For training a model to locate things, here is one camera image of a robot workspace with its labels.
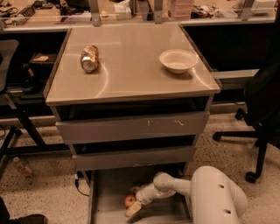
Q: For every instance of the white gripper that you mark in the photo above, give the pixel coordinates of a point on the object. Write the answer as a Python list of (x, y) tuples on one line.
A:
[(143, 194)]

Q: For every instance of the red apple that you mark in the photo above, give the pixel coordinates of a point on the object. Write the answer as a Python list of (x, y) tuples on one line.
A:
[(129, 200)]

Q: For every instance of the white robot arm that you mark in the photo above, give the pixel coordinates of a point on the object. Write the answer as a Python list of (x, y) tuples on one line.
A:
[(215, 198)]

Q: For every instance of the open bottom drawer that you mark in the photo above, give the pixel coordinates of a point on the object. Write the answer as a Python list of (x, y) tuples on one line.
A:
[(108, 189)]

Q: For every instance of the middle grey drawer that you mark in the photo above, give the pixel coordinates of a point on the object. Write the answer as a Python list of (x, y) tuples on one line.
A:
[(134, 158)]

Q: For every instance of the grey drawer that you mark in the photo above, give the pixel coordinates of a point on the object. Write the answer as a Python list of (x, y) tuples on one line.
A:
[(132, 127), (134, 158)]

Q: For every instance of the top grey drawer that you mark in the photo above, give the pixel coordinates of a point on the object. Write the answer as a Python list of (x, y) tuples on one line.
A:
[(132, 127)]

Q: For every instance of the grey drawer cabinet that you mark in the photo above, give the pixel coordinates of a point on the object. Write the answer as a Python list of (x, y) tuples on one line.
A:
[(129, 81)]

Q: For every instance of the dark shoe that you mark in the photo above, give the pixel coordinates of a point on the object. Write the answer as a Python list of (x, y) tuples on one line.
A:
[(30, 219)]

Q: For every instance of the plastic water bottle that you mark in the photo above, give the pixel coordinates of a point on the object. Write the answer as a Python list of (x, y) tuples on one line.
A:
[(22, 166)]

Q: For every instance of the white bowl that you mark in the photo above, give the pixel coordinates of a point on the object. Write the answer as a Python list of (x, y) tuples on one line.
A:
[(178, 61)]

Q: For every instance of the crushed soda can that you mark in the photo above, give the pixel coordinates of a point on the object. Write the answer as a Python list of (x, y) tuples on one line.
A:
[(89, 59)]

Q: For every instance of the black office chair right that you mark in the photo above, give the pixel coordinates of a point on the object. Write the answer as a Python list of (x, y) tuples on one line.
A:
[(262, 97)]

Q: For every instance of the white tissue box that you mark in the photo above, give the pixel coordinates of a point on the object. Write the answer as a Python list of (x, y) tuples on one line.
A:
[(122, 10)]

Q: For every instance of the pink stacked containers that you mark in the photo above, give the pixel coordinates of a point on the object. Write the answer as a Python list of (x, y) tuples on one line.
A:
[(179, 9)]

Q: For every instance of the long background workbench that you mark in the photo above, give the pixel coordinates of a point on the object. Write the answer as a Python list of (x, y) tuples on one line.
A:
[(47, 15)]

